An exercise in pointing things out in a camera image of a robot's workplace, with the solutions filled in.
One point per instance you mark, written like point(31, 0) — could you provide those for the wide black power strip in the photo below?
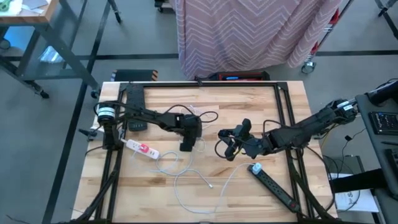
point(135, 93)

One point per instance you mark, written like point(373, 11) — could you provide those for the metal wheeled rack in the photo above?
point(308, 67)

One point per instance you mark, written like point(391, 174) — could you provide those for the pink chevron cloth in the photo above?
point(248, 31)

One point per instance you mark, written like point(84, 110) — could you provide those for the black keypad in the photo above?
point(384, 122)

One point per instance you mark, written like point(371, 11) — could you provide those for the red black toolbox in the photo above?
point(239, 76)

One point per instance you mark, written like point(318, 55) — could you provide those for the pink USB charger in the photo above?
point(143, 148)

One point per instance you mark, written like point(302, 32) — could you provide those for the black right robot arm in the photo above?
point(311, 127)

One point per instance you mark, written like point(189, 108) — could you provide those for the black box yellow stripes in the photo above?
point(135, 75)

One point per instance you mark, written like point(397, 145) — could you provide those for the light blue USB charger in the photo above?
point(256, 168)

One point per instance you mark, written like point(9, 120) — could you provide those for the white paper sheet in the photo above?
point(354, 200)

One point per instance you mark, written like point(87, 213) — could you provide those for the grey desk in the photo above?
point(365, 140)

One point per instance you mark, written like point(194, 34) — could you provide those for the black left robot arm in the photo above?
point(149, 116)

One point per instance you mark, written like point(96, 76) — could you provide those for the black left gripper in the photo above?
point(191, 127)

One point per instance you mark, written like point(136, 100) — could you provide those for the black curved device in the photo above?
point(382, 93)

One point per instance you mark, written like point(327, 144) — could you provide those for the white power strip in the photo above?
point(152, 153)

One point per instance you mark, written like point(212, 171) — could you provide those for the green plastic item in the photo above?
point(4, 4)

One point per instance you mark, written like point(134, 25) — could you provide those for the black keyboard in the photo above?
point(392, 160)

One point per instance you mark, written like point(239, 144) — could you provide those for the black stand leg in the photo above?
point(387, 14)
point(114, 11)

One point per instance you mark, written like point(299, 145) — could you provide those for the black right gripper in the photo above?
point(248, 144)

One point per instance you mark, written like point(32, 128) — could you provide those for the black aluminium table frame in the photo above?
point(217, 84)

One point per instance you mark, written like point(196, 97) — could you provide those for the narrow black power strip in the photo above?
point(273, 191)

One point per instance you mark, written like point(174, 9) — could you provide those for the wooden side table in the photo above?
point(25, 15)

